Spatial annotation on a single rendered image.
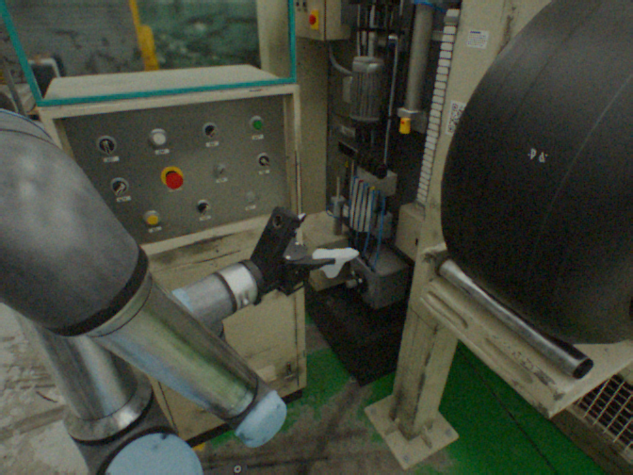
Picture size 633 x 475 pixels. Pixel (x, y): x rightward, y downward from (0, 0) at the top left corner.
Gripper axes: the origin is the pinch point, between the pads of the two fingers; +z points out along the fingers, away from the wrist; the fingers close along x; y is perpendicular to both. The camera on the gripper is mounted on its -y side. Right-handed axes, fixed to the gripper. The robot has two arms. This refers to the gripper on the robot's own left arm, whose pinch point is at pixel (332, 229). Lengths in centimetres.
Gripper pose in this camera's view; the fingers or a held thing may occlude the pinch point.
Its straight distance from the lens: 73.5
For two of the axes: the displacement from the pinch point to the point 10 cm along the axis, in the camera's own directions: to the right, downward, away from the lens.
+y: -0.9, 7.8, 6.2
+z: 7.3, -3.7, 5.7
